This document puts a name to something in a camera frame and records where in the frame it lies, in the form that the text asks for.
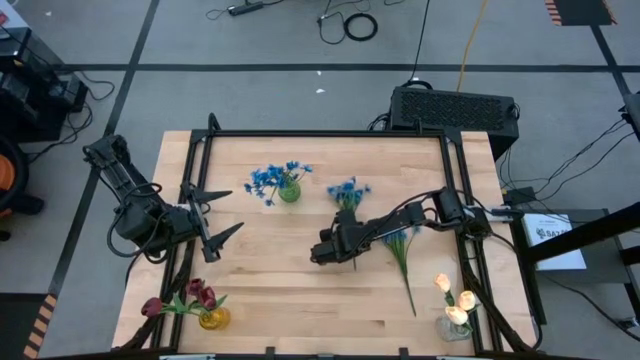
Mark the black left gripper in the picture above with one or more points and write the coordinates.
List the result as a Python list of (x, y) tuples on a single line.
[(185, 220)]

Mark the dark red artificial tulip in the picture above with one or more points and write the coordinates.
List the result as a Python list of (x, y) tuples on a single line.
[(152, 307), (207, 297), (195, 286)]

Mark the cream artificial tulip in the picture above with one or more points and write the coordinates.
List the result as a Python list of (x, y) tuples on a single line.
[(442, 282), (456, 315), (467, 300)]

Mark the blue artificial flower spray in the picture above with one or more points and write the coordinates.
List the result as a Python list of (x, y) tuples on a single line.
[(272, 175), (400, 247), (347, 192)]

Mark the green glass vase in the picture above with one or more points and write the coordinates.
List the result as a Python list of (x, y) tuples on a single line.
[(290, 194)]

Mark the black power strip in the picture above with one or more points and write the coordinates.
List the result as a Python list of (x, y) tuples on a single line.
[(246, 8)]

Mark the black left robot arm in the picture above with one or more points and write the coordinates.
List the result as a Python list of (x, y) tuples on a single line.
[(135, 220)]

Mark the black equipment cart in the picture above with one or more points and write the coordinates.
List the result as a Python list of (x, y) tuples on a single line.
[(30, 110)]

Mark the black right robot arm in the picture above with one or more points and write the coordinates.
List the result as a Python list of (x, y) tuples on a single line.
[(400, 217)]

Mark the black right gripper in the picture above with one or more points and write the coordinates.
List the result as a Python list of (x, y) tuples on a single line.
[(345, 240)]

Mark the black aluminium table frame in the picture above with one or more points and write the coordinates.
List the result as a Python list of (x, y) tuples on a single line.
[(325, 133)]

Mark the yellow glass vase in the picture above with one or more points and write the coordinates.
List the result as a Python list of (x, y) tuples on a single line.
[(215, 320)]

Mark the hazard striped floor mat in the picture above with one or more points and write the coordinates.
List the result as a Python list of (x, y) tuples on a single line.
[(580, 12), (20, 325)]

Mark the black power adapter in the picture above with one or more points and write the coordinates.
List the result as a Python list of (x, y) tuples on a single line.
[(520, 196)]

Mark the black metal stand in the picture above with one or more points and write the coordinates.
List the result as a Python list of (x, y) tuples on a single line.
[(600, 225)]

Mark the black computer case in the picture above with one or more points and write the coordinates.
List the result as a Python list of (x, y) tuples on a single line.
[(450, 110)]

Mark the clear glass vase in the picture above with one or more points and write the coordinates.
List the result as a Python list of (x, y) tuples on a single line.
[(445, 331)]

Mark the white paper sign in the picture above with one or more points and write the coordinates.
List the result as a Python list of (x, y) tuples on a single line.
[(545, 230)]

